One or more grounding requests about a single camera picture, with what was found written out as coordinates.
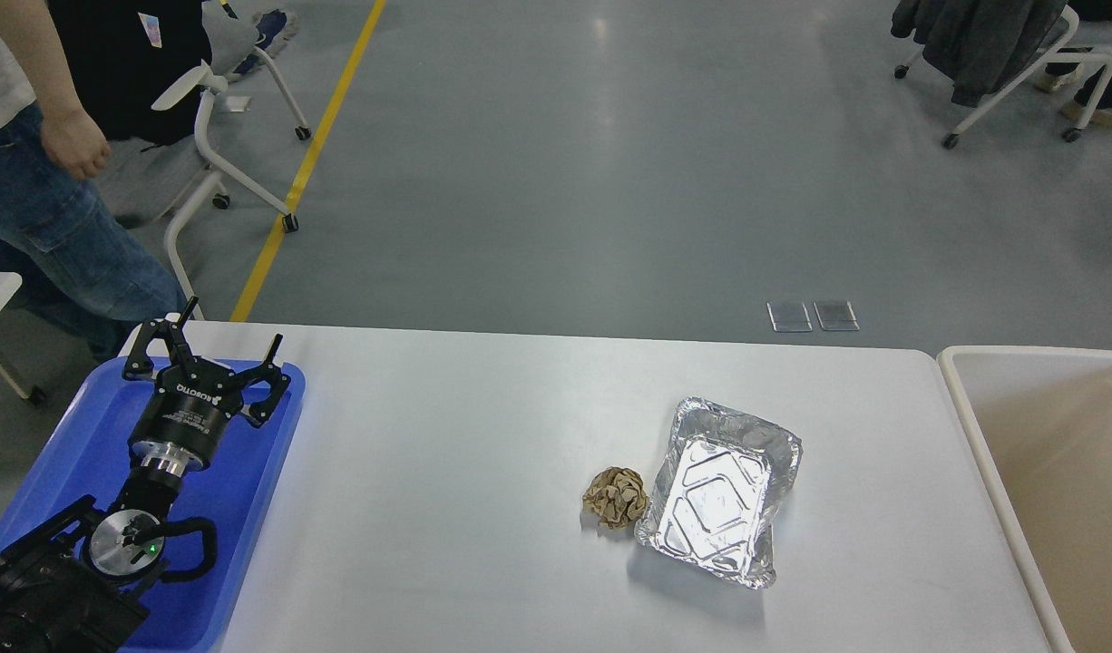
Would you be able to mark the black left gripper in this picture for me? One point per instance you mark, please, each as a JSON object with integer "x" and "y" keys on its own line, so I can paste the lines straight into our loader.
{"x": 191, "y": 406}

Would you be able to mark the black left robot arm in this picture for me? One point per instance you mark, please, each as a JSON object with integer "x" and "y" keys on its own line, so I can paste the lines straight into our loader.
{"x": 74, "y": 583}

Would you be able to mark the bystander hand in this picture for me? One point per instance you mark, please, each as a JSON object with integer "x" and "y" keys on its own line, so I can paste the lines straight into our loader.
{"x": 74, "y": 142}

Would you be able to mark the blue plastic tray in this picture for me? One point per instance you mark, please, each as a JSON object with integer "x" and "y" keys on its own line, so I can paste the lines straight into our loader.
{"x": 89, "y": 453}

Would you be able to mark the bystander in blue jeans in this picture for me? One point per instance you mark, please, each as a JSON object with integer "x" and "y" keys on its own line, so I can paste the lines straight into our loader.
{"x": 81, "y": 270}

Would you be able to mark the grey office chair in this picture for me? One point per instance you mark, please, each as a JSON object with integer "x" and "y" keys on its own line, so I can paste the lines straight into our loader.
{"x": 149, "y": 181}

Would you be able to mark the black jacket on chair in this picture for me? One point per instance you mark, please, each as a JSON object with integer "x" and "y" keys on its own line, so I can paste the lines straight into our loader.
{"x": 124, "y": 54}

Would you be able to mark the blue dust mop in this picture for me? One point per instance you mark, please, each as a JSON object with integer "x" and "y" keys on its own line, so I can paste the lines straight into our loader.
{"x": 270, "y": 32}

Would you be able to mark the crumpled brown paper ball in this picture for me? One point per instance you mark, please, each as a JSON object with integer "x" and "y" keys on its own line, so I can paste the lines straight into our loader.
{"x": 617, "y": 497}

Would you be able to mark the aluminium foil tray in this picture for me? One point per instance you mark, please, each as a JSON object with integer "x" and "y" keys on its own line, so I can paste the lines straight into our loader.
{"x": 715, "y": 497}

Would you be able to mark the left floor socket plate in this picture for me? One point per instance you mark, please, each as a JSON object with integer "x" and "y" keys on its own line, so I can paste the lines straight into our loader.
{"x": 788, "y": 317}

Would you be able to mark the floor socket plate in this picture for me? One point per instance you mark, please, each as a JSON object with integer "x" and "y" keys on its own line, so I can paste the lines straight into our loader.
{"x": 788, "y": 317}
{"x": 836, "y": 315}

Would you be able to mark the right floor socket plate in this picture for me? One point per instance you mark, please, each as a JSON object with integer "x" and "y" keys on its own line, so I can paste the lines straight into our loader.
{"x": 836, "y": 315}

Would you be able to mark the dark grey coat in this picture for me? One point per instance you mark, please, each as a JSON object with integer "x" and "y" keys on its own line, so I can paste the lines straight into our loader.
{"x": 979, "y": 45}

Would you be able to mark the beige plastic bin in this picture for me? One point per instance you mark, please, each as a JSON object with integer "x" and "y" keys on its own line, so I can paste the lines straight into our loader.
{"x": 1039, "y": 423}

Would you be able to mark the white chair with coat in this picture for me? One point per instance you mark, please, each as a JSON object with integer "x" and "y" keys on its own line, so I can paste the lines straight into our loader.
{"x": 1071, "y": 41}

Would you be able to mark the seated person legs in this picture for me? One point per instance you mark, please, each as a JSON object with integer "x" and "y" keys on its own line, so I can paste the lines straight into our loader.
{"x": 1056, "y": 75}

